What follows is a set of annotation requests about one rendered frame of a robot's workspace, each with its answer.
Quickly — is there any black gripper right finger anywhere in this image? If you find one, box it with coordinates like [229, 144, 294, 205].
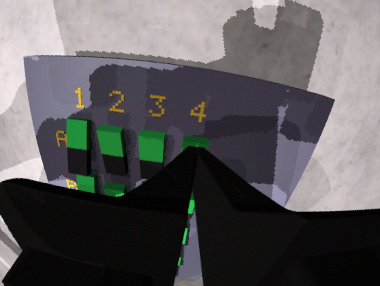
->
[194, 147, 380, 286]

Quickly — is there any grey switch panel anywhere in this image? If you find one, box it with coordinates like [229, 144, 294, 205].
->
[23, 55, 335, 207]

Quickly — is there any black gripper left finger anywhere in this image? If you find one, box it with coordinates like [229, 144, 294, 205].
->
[0, 147, 199, 286]

